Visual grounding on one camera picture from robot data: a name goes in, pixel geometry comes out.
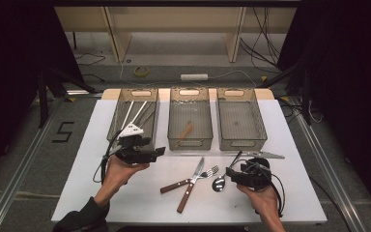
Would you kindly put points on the metal spoon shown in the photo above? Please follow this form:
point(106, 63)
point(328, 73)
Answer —
point(218, 184)

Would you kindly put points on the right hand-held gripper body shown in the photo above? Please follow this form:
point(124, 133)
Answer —
point(257, 175)

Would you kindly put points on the white chopstick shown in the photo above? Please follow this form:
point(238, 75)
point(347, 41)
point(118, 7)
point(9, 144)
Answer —
point(139, 112)
point(129, 112)

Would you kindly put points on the person's right hand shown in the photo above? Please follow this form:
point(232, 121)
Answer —
point(265, 203)

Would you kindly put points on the white power strip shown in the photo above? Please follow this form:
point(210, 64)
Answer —
point(194, 77)

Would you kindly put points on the black curtain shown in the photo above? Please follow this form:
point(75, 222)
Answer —
point(351, 64)
point(13, 64)

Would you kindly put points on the yellow tape roll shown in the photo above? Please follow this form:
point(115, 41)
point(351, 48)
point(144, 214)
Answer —
point(136, 71)

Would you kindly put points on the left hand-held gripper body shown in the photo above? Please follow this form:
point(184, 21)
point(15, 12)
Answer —
point(132, 130)

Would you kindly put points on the person's left hand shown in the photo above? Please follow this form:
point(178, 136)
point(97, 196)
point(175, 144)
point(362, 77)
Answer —
point(119, 174)

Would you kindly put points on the light wooden shelf unit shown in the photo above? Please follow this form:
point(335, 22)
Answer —
point(119, 38)

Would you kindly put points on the metal floor rail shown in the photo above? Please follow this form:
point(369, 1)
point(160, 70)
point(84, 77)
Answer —
point(21, 175)
point(331, 175)

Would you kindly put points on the black metal stand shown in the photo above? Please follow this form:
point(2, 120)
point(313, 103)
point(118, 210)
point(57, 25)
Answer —
point(42, 100)
point(306, 96)

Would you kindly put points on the white table cover sheet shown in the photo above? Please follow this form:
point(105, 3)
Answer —
point(280, 138)

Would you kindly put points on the translucent grey plastic bin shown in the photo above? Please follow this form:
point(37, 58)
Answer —
point(190, 109)
point(117, 116)
point(240, 121)

